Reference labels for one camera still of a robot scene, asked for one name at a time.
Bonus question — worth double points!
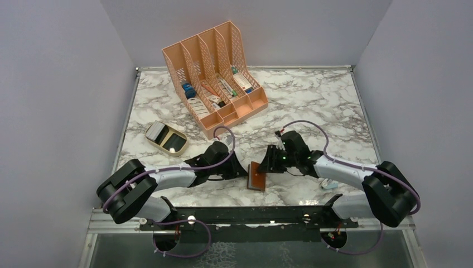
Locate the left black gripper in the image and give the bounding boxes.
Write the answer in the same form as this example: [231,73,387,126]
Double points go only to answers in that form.
[209,151,248,180]

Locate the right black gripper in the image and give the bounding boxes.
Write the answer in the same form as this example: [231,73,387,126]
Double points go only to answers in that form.
[257,144,298,174]

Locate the brown leather card holder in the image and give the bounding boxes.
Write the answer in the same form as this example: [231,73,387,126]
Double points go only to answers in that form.
[247,161,266,192]

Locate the stack of credit cards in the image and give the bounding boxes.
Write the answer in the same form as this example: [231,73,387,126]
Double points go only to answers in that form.
[145,121,170,145]

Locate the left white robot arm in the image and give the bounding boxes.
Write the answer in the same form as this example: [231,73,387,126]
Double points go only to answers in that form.
[96,141,248,229]

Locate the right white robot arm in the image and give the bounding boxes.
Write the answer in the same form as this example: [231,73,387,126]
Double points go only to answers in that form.
[257,131,419,227]

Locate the black card in tray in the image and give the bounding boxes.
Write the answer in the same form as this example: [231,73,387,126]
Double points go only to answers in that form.
[162,133,187,153]

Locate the small white blue object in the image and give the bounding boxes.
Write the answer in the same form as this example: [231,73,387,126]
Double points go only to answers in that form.
[320,179,338,190]

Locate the tan oval tray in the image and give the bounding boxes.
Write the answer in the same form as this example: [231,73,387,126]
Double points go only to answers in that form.
[144,123,188,156]

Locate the white labelled box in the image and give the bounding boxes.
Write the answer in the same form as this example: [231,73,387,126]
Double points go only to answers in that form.
[187,98,210,119]

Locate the red white box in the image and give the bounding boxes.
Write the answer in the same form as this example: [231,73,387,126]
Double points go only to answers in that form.
[233,72,254,93]

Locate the pink plastic file organizer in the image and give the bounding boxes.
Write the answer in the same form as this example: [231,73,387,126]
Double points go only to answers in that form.
[162,21,268,139]

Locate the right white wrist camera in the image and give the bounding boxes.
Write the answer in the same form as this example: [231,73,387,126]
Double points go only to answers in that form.
[276,136,285,150]

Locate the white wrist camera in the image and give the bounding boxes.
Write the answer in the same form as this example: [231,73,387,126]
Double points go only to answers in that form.
[276,136,285,150]
[223,135,234,147]

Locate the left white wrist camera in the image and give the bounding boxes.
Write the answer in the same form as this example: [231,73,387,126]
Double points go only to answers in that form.
[223,135,234,147]

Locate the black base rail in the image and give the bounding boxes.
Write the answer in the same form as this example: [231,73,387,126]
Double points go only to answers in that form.
[139,205,358,243]

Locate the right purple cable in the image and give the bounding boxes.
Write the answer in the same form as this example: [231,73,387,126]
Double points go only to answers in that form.
[278,120,422,256]

